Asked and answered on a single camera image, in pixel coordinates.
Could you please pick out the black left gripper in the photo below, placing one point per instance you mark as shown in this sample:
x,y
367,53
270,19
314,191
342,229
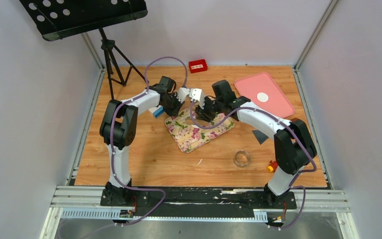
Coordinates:
x,y
175,112

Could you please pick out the red yellow toy block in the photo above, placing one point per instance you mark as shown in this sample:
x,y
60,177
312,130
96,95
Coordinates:
x,y
272,166

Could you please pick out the black music stand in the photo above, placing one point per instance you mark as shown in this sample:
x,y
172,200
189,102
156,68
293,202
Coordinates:
x,y
59,19

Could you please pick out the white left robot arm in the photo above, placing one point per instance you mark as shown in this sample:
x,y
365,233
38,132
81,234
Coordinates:
x,y
118,129

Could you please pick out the floral yellow tray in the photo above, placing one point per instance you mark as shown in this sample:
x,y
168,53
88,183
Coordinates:
x,y
189,138

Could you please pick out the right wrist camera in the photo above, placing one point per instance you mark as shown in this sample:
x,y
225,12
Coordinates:
x,y
197,95

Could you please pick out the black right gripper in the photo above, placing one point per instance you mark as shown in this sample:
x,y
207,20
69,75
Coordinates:
x,y
202,112

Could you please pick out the flat white dough wrapper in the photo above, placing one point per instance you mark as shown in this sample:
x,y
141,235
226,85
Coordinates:
x,y
262,97

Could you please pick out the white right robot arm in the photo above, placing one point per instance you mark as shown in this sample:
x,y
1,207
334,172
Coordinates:
x,y
293,144

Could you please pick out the white and blue toy block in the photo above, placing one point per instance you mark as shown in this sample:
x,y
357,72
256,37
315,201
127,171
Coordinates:
x,y
156,111

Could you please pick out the pink tray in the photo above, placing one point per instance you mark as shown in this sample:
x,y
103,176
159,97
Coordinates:
x,y
278,104

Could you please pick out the metal scraper wooden handle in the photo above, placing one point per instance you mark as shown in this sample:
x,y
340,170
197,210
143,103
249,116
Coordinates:
x,y
262,136

